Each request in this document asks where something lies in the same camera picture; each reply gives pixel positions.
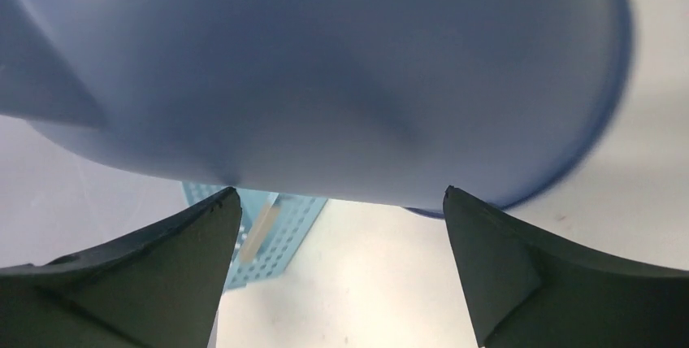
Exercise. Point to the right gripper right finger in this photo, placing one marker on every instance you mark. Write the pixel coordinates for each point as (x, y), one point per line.
(527, 287)

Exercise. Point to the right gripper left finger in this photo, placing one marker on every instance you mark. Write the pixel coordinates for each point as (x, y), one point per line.
(158, 286)

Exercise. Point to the light blue plastic basket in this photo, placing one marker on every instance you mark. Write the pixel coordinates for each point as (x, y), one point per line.
(272, 227)

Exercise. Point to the large blue plastic bucket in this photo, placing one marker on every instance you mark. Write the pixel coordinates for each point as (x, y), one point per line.
(381, 101)

